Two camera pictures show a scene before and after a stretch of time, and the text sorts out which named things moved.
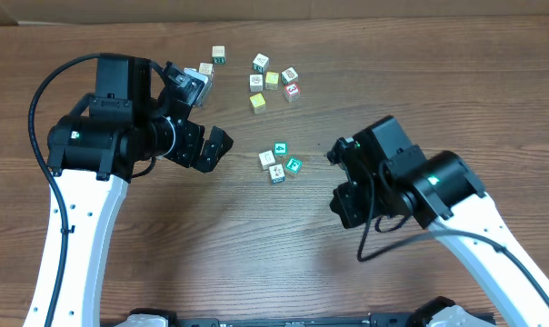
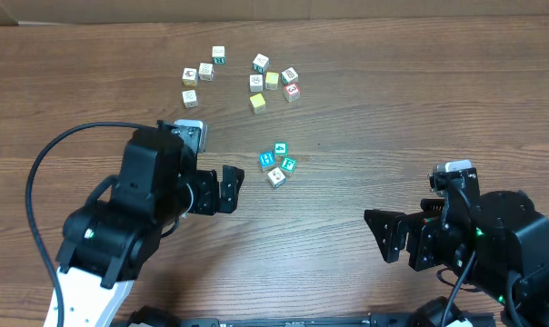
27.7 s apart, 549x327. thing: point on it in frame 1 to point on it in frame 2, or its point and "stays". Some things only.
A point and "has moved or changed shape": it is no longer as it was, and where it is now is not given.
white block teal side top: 261,64 stays
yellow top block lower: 258,103 stays
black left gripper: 190,143 to 208,193
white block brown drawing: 256,83 stays
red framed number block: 292,91 stays
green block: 294,164 has moved or changed shape
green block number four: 281,149 stays
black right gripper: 345,177 to 416,240
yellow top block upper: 272,80 stays
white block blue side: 277,173 has moved or changed shape
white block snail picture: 266,159 stays
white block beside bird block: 206,69 stays
